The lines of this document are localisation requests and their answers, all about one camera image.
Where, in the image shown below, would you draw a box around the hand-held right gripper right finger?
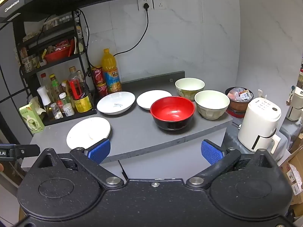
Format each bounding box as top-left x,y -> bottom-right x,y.
186,139 -> 275,190

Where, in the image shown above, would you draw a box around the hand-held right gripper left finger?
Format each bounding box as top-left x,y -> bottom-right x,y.
35,139 -> 125,188

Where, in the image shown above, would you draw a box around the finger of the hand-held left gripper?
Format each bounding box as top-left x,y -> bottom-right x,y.
9,144 -> 41,162

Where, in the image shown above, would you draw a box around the large white printed plate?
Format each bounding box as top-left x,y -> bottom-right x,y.
97,91 -> 136,115

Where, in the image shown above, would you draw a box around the red and cream dishes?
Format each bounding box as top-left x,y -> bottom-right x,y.
194,90 -> 230,120

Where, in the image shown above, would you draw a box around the red and black bowl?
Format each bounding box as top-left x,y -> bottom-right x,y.
150,96 -> 196,131

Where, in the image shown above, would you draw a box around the green cardboard box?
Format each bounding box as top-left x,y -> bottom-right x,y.
19,100 -> 45,134

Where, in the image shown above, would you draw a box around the black shelf rack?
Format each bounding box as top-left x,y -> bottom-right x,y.
13,9 -> 97,127

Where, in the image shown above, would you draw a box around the red lid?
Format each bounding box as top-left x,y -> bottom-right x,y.
226,109 -> 247,119

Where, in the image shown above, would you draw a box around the small clear jar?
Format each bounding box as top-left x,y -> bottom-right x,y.
50,103 -> 63,120

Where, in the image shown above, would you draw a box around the soy sauce bottle yellow label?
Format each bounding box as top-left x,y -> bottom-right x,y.
67,67 -> 93,113

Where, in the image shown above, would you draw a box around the dark brown bowl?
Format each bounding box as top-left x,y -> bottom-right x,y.
225,87 -> 254,113

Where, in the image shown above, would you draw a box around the white countertop appliance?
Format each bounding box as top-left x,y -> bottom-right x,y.
237,97 -> 282,153

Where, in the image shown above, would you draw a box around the oil spray bottle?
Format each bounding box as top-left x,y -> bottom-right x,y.
37,86 -> 52,114

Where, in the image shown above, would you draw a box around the small red label bottle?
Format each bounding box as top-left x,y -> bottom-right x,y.
58,93 -> 68,114

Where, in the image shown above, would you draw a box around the pile of sauce packets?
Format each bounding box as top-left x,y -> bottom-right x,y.
228,87 -> 252,102

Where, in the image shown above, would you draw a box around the small white plate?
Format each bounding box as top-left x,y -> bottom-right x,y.
137,90 -> 173,111

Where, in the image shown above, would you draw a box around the cream bowl with green pattern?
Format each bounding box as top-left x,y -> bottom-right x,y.
175,78 -> 205,101

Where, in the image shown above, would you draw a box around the red capped bottle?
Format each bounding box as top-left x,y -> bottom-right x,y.
39,73 -> 49,88

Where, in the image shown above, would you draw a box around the orange juice bottle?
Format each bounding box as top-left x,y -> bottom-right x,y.
101,48 -> 122,94

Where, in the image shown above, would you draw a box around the cream jug appliance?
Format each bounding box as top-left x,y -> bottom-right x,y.
285,85 -> 303,122

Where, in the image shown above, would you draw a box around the red plastic basket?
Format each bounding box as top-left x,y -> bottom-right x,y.
44,46 -> 71,63

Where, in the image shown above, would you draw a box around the row of spice jars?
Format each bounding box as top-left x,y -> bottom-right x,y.
44,14 -> 74,27

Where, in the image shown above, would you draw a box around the black power cable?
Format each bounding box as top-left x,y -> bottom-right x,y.
76,9 -> 95,76
113,3 -> 150,56

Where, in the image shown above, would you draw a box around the white wall socket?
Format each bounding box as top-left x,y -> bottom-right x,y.
138,0 -> 153,11
153,0 -> 167,10

